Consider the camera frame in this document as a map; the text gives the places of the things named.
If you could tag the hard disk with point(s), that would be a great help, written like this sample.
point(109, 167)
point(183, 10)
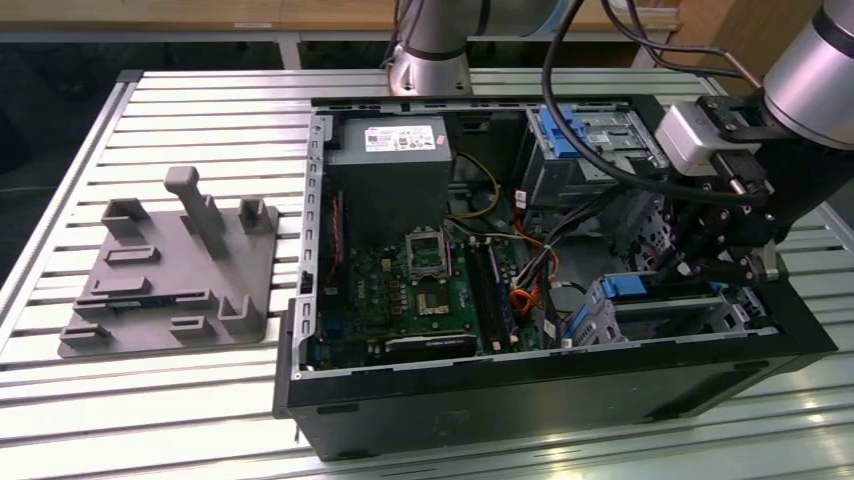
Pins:
point(623, 287)

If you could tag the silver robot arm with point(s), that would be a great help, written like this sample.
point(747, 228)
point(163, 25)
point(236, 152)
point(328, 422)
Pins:
point(433, 60)

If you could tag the metal disk bay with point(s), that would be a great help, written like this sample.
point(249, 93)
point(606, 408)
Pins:
point(667, 320)

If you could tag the black RAM slot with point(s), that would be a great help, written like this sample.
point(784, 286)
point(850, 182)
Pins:
point(481, 290)
point(506, 295)

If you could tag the metal optical drive cage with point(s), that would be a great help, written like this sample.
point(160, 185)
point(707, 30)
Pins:
point(567, 190)

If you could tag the blue drive cage latch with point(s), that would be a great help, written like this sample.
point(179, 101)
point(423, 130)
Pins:
point(550, 145)

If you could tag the CPU socket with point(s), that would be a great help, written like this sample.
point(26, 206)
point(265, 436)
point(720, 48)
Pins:
point(427, 250)

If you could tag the black PC case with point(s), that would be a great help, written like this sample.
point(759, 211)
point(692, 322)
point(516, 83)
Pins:
point(534, 410)

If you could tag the square gold chipset chip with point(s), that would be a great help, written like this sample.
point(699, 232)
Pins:
point(432, 304)

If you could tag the white power supply label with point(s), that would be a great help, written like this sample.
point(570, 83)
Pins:
point(403, 138)

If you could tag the grey power supply unit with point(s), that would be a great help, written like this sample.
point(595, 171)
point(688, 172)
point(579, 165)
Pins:
point(387, 185)

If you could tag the green motherboard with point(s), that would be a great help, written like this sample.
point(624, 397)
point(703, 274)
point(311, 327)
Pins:
point(393, 285)

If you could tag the black graphics card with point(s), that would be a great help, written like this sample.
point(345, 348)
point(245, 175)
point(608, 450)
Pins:
point(427, 345)

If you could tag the grey parts rack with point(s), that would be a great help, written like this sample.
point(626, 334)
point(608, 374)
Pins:
point(173, 260)

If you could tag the wooden desk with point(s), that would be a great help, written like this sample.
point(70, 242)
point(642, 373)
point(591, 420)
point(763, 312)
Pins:
point(200, 12)

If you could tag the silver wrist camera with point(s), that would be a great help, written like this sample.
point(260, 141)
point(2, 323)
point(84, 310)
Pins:
point(694, 135)

